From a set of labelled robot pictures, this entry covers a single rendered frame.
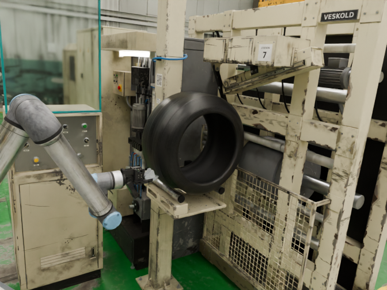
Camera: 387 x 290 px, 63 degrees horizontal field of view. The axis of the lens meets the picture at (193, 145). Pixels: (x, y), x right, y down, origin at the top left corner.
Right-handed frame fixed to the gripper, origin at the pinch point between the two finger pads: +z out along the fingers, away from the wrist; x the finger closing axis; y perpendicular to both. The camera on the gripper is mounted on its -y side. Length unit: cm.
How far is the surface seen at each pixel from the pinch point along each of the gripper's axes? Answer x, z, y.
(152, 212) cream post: 36, 17, -41
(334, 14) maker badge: -41, 74, 90
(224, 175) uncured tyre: -12.4, 37.7, 0.4
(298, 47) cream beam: -34, 59, 73
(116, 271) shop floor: 64, 1, -101
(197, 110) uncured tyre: -11.9, 15.6, 38.5
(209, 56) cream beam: 19, 43, 66
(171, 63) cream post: 28, 21, 60
